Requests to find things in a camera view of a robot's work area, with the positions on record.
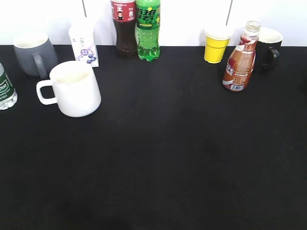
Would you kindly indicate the cola bottle red label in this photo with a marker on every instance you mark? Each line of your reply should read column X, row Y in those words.
column 124, row 19

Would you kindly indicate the brown coffee drink bottle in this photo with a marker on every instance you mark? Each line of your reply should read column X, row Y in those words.
column 241, row 62

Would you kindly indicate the clear water bottle green label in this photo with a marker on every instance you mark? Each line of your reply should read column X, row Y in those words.
column 8, row 95

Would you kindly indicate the green sprite bottle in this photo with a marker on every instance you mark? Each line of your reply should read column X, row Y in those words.
column 148, row 27

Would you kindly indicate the yellow paper cup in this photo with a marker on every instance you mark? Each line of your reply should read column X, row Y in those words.
column 217, row 39

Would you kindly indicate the white ceramic mug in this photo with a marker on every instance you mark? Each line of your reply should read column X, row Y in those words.
column 75, row 88

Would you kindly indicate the black ceramic mug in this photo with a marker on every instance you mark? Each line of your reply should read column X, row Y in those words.
column 267, row 49

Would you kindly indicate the grey ceramic mug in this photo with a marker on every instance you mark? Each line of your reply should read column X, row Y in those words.
column 35, row 54

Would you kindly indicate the white yogurt drink carton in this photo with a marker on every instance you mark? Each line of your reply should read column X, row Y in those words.
column 81, row 35

